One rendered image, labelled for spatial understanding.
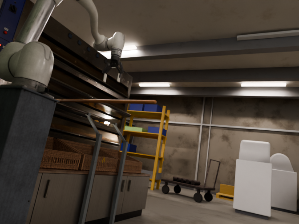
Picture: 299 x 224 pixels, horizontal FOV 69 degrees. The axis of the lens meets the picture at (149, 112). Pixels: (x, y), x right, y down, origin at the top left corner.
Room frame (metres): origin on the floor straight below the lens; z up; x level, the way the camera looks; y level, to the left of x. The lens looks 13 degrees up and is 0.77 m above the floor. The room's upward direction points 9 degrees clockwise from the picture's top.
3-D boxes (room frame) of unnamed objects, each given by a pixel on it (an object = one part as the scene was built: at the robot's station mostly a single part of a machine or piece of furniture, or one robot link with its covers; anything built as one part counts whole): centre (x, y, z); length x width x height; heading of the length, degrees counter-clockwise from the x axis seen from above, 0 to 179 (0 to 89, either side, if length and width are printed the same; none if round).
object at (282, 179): (6.66, -4.16, 0.79); 0.81 x 0.68 x 1.59; 64
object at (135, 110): (7.15, 0.63, 1.27); 2.69 x 0.73 x 2.53; 64
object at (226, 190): (7.13, -3.09, 0.20); 1.12 x 0.77 x 0.41; 64
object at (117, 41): (1.67, 0.36, 1.69); 0.13 x 0.11 x 0.16; 62
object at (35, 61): (1.08, 0.63, 1.17); 0.18 x 0.16 x 0.22; 62
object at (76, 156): (2.06, 0.93, 0.72); 0.56 x 0.49 x 0.28; 148
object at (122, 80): (2.71, 0.89, 2.00); 1.80 x 0.08 x 0.21; 150
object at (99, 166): (2.58, 0.63, 0.72); 0.56 x 0.49 x 0.28; 149
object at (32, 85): (1.07, 0.60, 1.03); 0.22 x 0.18 x 0.06; 64
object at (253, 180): (5.11, -2.58, 0.81); 0.82 x 0.75 x 1.61; 155
